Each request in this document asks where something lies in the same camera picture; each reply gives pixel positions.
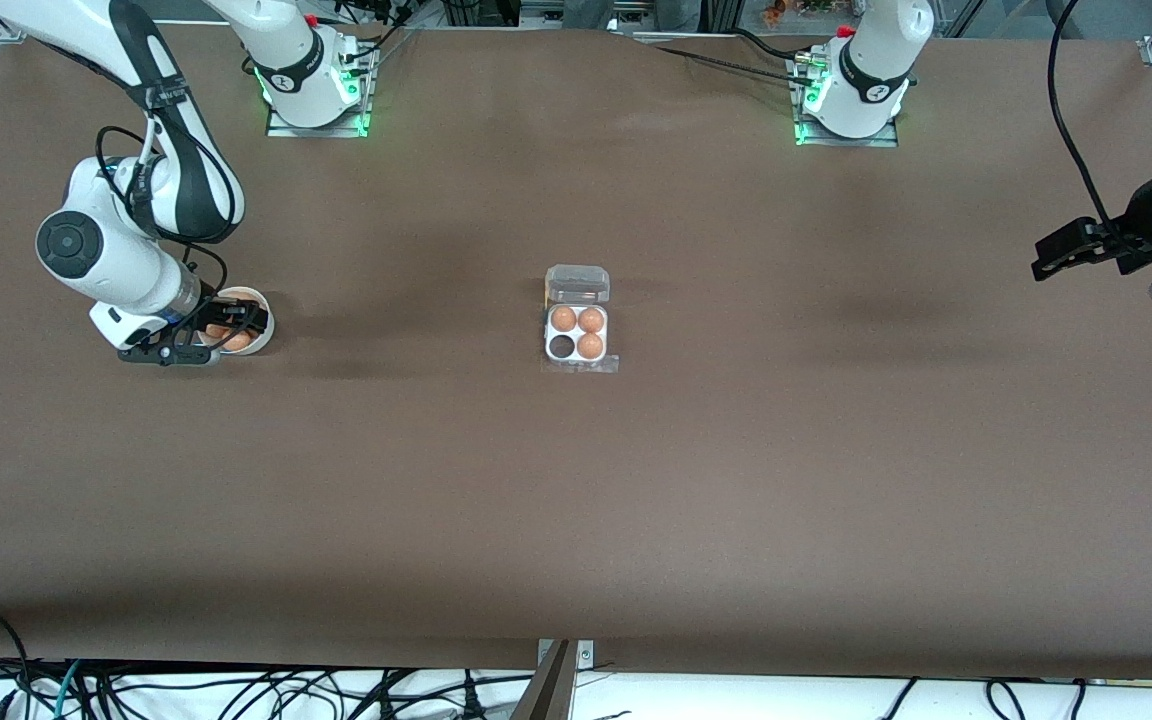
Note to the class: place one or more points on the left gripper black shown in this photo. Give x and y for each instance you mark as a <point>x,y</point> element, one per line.
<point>1132,238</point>

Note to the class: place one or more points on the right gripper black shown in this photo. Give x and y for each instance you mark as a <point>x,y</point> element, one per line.
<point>219,318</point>

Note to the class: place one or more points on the clear plastic egg carton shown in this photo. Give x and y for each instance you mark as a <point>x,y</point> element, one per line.
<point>576,285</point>

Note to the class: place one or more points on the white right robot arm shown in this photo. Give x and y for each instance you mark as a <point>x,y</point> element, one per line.
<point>126,275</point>

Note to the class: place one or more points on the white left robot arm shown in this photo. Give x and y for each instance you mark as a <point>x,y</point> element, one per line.
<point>871,60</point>

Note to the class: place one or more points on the brown egg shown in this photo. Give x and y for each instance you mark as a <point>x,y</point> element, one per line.
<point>213,332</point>
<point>590,346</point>
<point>591,319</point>
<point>563,318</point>
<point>239,343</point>

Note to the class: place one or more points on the white round bowl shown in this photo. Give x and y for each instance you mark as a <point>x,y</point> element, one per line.
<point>264,345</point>

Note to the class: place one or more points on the brown table cover sheet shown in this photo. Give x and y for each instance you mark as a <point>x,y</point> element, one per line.
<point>576,500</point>

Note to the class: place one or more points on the small metal bracket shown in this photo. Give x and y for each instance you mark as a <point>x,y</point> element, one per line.
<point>586,655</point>

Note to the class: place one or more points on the dark camera stand post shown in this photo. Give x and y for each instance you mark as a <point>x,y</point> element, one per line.
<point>548,695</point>

